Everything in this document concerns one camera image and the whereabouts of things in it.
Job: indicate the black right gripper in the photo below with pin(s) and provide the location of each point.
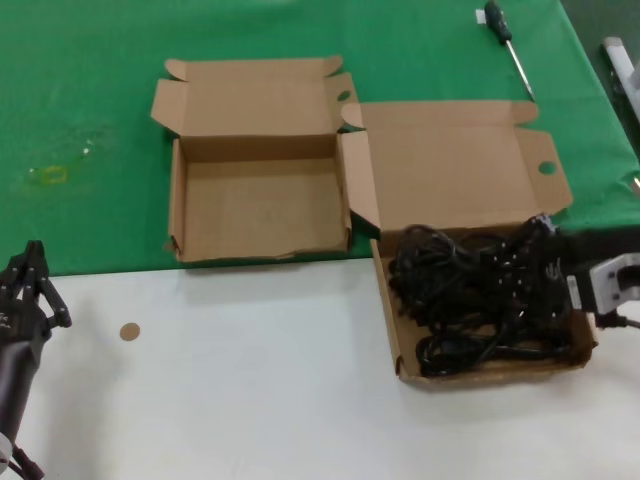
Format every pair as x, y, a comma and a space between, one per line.
590, 247

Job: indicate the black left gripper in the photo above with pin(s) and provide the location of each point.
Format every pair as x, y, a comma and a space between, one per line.
22, 325

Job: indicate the open cardboard box, large lid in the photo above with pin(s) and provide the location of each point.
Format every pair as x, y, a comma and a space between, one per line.
450, 165

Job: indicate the shallow open cardboard box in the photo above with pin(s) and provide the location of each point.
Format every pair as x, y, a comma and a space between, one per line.
260, 200

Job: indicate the round brown cardboard disc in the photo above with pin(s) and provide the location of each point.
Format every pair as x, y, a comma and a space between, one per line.
130, 331

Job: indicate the yellow tape square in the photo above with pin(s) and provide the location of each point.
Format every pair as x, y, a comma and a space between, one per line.
50, 176

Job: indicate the grey metal profile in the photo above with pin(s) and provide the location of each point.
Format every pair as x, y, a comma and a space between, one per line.
617, 60

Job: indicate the green table cloth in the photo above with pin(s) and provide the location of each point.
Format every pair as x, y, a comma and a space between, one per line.
75, 75

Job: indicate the small white tape piece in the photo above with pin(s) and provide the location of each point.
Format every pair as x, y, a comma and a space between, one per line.
479, 18

